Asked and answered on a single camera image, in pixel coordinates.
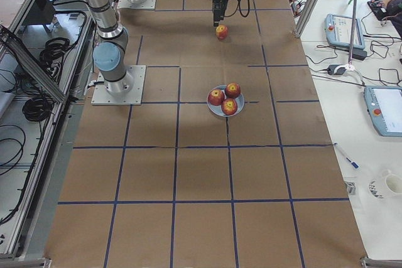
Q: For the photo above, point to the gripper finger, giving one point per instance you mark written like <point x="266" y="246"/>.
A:
<point x="218" y="16"/>

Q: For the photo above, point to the red yellow apple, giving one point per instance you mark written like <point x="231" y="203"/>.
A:
<point x="221" y="32"/>

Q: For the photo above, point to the red apple on plate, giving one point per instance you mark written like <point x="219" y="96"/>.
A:
<point x="229" y="106"/>
<point x="232" y="90"/>
<point x="216" y="97"/>

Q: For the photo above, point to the light blue plate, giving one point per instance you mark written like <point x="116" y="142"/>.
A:
<point x="217" y="109"/>

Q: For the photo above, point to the teach pendant tablet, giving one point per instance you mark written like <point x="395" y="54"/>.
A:
<point x="384" y="108"/>
<point x="338" y="31"/>

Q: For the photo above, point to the green tipped grabber stick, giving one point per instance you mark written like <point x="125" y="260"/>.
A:
<point x="349" y="66"/>

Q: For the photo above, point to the black power adapter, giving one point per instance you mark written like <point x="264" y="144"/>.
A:
<point x="357" y="54"/>

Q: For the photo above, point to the blue white pen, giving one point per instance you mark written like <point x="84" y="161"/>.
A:
<point x="346" y="156"/>

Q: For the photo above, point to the white patterned mug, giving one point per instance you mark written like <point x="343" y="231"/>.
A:
<point x="386" y="185"/>

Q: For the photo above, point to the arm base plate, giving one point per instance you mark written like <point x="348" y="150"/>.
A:
<point x="128" y="91"/>
<point x="137" y="4"/>

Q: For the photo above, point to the aluminium frame post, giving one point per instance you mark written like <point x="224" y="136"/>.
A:
<point x="309" y="1"/>

